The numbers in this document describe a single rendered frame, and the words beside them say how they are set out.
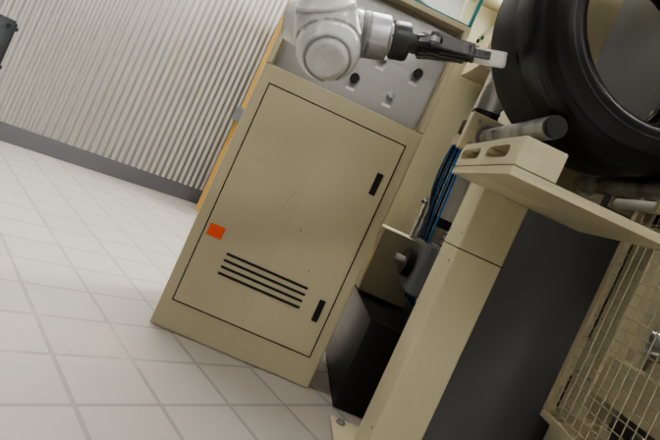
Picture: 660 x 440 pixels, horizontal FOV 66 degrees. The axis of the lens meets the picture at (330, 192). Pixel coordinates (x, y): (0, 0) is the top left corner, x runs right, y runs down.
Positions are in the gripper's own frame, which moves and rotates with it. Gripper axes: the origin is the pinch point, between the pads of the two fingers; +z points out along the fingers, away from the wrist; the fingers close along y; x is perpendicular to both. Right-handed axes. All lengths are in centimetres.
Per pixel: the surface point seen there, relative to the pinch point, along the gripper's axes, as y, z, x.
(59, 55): 251, -204, -19
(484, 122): 23.8, 9.8, 9.3
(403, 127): 60, -4, 10
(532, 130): -6.0, 9.0, 13.6
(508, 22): 2.5, 3.6, -8.5
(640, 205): 26, 55, 23
